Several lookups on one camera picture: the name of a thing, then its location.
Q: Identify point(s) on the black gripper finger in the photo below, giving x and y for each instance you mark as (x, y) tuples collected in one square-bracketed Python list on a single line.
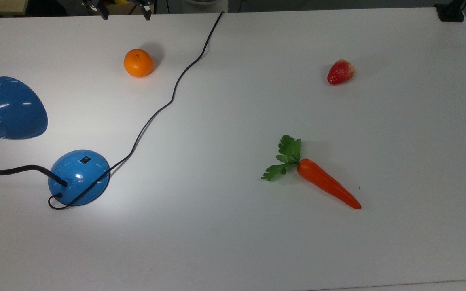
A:
[(103, 13), (147, 12)]

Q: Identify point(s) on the blue gooseneck desk lamp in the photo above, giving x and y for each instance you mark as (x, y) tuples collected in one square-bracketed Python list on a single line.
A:
[(79, 178)]

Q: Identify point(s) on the orange mandarin fruit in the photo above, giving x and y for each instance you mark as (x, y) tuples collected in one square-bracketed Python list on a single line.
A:
[(138, 63)]

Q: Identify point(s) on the red toy strawberry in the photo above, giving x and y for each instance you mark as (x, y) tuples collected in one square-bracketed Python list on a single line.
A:
[(340, 72)]

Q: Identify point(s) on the orange toy carrot with leaves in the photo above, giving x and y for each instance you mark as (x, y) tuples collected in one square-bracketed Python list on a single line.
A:
[(326, 184)]

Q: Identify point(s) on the black table corner clamp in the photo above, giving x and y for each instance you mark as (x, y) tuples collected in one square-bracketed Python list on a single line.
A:
[(450, 12)]

